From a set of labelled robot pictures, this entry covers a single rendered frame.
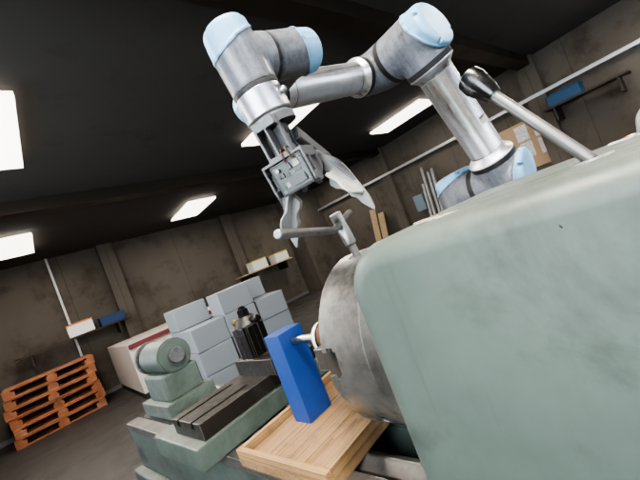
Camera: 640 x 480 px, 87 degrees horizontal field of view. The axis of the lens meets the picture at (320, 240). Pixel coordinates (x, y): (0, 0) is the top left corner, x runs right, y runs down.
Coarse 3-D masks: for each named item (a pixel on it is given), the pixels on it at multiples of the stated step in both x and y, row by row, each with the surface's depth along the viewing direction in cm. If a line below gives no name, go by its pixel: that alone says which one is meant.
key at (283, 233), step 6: (348, 210) 68; (348, 216) 64; (306, 228) 45; (312, 228) 47; (318, 228) 49; (324, 228) 50; (330, 228) 53; (336, 228) 55; (276, 234) 38; (282, 234) 38; (288, 234) 39; (294, 234) 41; (300, 234) 42; (306, 234) 44; (312, 234) 46; (318, 234) 48; (324, 234) 51
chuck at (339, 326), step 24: (336, 264) 63; (336, 288) 56; (336, 312) 53; (336, 336) 52; (360, 336) 49; (360, 360) 49; (336, 384) 54; (360, 384) 50; (360, 408) 54; (384, 408) 50
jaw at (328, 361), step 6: (318, 348) 59; (318, 354) 58; (324, 354) 57; (330, 354) 54; (318, 360) 58; (324, 360) 58; (330, 360) 54; (336, 360) 54; (324, 366) 58; (330, 366) 55; (336, 366) 54; (336, 372) 54
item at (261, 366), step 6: (240, 360) 110; (252, 360) 104; (258, 360) 102; (264, 360) 100; (270, 360) 98; (240, 366) 110; (246, 366) 108; (252, 366) 105; (258, 366) 103; (264, 366) 101; (270, 366) 98; (240, 372) 111; (246, 372) 109; (252, 372) 106; (258, 372) 104; (264, 372) 102; (270, 372) 99; (276, 372) 98
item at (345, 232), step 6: (330, 216) 59; (336, 216) 59; (342, 216) 59; (336, 222) 59; (342, 222) 59; (342, 228) 59; (348, 228) 60; (342, 234) 60; (348, 234) 59; (342, 240) 60; (348, 240) 60; (354, 240) 60; (348, 246) 60; (354, 246) 60; (354, 252) 60; (360, 252) 61
